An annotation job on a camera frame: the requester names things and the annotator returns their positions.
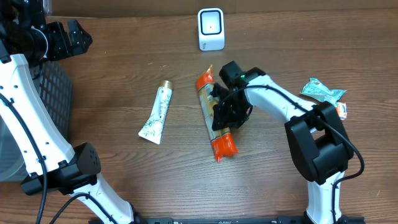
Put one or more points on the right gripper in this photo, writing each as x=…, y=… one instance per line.
x=229, y=121

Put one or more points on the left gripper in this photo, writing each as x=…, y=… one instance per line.
x=57, y=33

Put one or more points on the orange pasta packet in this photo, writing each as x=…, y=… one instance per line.
x=221, y=140

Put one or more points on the white bamboo print tube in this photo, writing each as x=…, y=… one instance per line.
x=153, y=128

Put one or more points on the teal wet wipes packet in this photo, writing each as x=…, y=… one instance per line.
x=318, y=91

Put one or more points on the small orange snack packet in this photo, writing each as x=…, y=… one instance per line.
x=342, y=110

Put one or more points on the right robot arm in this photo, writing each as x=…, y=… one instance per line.
x=319, y=145

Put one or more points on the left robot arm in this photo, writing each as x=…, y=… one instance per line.
x=27, y=41

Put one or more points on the white barcode scanner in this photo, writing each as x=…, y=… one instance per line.
x=211, y=35

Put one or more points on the grey plastic shopping basket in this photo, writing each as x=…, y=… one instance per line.
x=56, y=91

